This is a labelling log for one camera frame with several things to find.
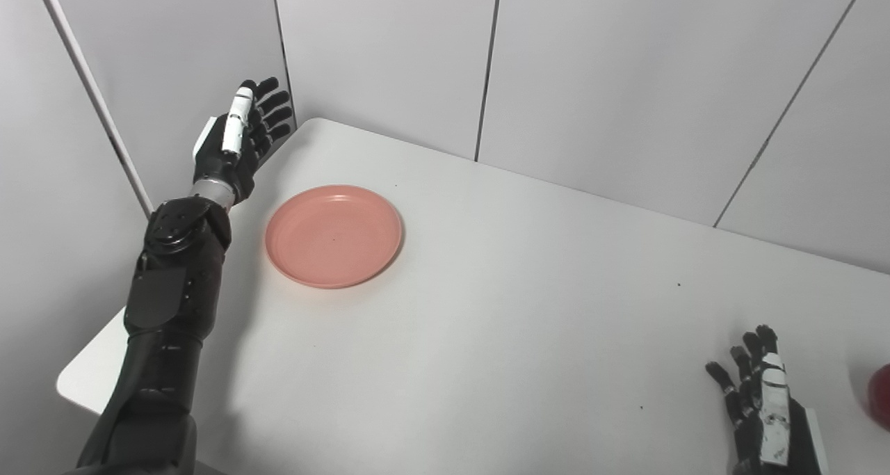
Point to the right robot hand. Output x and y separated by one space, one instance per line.
765 419

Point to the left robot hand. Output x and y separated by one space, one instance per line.
240 151

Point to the red apple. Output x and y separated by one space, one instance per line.
880 395

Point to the pink plate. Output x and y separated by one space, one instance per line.
334 236

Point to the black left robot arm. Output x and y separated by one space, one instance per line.
163 322

